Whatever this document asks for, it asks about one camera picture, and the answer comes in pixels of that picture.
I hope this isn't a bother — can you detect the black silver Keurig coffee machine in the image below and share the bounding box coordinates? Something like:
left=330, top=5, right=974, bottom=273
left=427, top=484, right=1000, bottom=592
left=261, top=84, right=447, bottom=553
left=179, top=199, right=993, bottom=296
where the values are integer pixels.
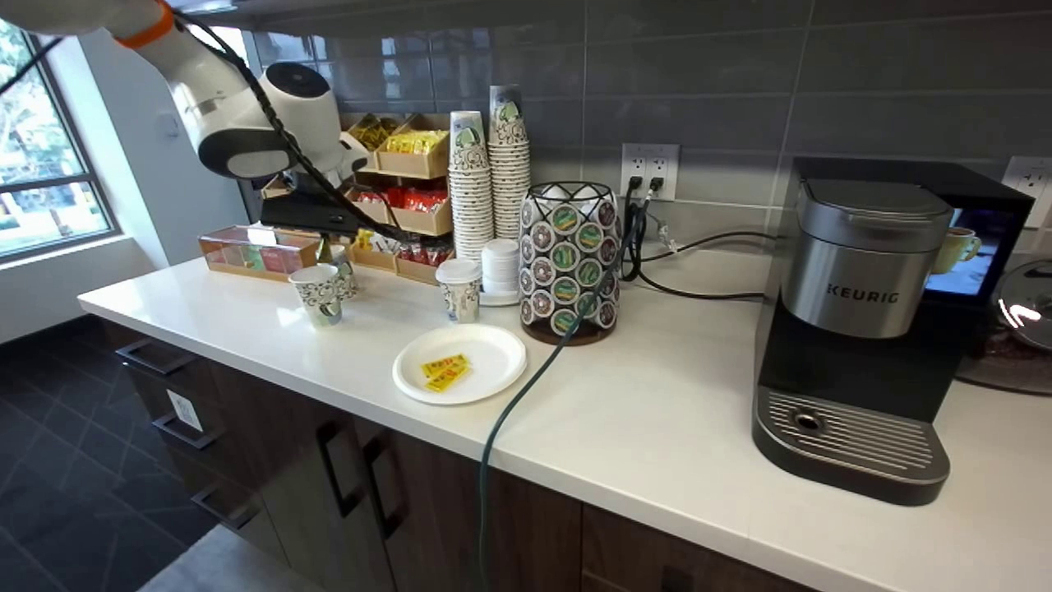
left=753, top=157, right=1035, bottom=507

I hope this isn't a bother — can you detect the teal cable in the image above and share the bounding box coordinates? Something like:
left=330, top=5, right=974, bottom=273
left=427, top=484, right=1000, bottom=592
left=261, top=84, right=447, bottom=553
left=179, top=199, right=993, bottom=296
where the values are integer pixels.
left=473, top=276, right=601, bottom=592

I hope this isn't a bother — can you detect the white wall power outlet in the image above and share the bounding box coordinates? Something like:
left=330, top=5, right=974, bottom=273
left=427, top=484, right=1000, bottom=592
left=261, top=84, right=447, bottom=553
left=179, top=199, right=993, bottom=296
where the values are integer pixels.
left=1000, top=154, right=1052, bottom=227
left=618, top=142, right=679, bottom=205

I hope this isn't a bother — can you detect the white paper plate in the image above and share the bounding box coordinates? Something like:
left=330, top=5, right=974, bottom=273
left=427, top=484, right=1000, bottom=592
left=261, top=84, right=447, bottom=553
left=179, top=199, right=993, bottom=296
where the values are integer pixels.
left=392, top=322, right=529, bottom=408

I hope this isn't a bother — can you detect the black power cord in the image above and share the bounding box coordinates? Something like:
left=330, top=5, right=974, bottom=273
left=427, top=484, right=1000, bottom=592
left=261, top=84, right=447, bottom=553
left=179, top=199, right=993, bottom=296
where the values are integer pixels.
left=621, top=179, right=769, bottom=305

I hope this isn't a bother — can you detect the wooden condiment organizer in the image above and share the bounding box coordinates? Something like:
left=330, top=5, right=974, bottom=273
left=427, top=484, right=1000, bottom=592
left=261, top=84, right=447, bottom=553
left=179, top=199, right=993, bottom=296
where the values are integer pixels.
left=243, top=109, right=458, bottom=288

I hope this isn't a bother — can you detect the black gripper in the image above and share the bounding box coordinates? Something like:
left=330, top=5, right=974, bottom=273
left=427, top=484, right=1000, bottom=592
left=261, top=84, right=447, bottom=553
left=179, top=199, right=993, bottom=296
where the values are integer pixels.
left=259, top=187, right=376, bottom=269

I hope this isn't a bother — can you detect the window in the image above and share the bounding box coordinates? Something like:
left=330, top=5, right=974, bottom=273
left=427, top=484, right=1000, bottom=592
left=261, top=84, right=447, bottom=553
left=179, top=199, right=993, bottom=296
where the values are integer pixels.
left=0, top=15, right=120, bottom=266

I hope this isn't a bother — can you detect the coffee pod carousel rack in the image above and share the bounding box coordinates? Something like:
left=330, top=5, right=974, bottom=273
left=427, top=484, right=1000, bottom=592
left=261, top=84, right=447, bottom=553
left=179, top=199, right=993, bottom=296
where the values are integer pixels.
left=517, top=179, right=623, bottom=345

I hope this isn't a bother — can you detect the pile of red ketchup sachets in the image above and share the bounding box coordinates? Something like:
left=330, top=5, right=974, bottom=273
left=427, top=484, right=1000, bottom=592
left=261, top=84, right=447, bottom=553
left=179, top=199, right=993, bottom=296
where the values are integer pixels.
left=374, top=181, right=453, bottom=219

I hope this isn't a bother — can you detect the patterned paper cup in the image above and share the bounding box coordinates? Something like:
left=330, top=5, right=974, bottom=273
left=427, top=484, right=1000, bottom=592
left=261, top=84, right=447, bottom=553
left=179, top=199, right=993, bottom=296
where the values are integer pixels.
left=289, top=260, right=348, bottom=328
left=324, top=242, right=362, bottom=299
left=432, top=258, right=483, bottom=325

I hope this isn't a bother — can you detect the metal appliance beside coffee machine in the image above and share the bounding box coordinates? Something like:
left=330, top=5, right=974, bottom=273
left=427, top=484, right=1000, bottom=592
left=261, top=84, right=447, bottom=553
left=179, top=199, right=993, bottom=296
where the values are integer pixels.
left=959, top=258, right=1052, bottom=398

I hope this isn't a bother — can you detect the wooden tea box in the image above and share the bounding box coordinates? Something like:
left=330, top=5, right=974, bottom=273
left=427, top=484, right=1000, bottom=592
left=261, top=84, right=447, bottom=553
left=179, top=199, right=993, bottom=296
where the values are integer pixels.
left=197, top=224, right=323, bottom=288

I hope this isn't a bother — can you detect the black cabinet door handle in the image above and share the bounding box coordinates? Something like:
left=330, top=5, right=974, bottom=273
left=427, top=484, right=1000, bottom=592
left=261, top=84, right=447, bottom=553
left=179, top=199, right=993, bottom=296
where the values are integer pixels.
left=362, top=432, right=410, bottom=539
left=316, top=421, right=365, bottom=521

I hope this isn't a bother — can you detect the black drawer handle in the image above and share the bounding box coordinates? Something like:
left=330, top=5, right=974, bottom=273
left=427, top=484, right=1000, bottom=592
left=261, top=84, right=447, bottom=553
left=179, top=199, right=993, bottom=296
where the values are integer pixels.
left=110, top=337, right=189, bottom=390
left=145, top=383, right=218, bottom=454

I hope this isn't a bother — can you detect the yellow mustard sachet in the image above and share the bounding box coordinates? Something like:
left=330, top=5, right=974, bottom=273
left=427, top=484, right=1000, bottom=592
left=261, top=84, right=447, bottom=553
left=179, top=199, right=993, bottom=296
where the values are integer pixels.
left=427, top=365, right=473, bottom=394
left=419, top=353, right=468, bottom=383

